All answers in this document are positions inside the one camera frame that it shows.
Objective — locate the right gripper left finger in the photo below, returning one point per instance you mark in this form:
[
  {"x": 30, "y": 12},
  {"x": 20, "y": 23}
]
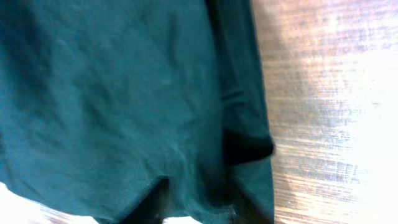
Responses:
[{"x": 152, "y": 207}]

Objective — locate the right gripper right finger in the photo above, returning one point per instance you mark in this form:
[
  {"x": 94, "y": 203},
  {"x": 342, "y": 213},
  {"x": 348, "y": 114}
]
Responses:
[{"x": 246, "y": 210}]

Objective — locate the black shorts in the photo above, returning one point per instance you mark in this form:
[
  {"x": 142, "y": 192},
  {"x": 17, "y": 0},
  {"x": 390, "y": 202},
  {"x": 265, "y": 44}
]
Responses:
[{"x": 100, "y": 99}]

